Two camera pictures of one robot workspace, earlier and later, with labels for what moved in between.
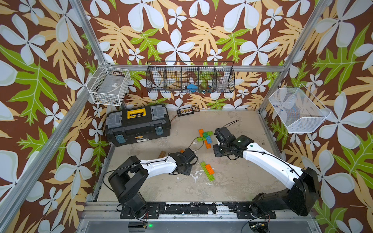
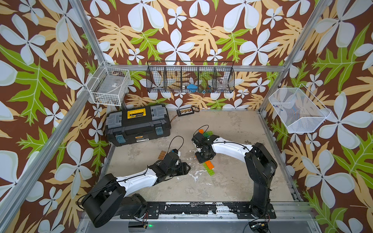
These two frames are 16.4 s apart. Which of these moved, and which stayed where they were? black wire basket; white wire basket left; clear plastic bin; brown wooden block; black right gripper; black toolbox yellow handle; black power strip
Moved: black right gripper
Stayed: clear plastic bin; brown wooden block; black toolbox yellow handle; black wire basket; black power strip; white wire basket left
